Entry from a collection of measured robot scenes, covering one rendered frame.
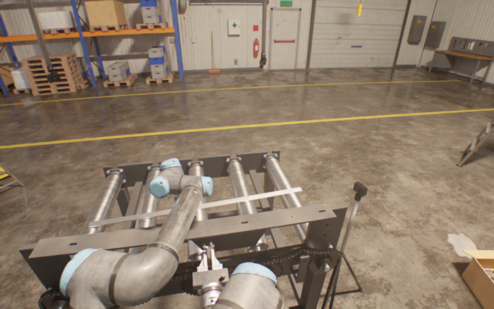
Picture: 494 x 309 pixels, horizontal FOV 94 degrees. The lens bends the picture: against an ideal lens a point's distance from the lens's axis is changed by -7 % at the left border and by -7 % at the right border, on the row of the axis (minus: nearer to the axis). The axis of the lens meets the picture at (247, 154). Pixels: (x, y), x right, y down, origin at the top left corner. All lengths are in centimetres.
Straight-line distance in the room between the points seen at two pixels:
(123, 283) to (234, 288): 25
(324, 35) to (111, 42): 779
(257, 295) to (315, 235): 63
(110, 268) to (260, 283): 35
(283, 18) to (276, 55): 132
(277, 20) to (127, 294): 989
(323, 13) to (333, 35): 94
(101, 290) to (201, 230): 46
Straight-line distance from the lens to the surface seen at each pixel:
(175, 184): 92
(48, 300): 140
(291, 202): 155
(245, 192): 158
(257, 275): 68
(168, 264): 67
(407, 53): 1342
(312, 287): 154
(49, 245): 120
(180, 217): 76
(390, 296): 245
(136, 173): 203
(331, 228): 125
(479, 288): 278
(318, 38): 1080
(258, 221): 104
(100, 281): 68
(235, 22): 970
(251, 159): 199
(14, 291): 289
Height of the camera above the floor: 190
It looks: 30 degrees down
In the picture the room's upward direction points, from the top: straight up
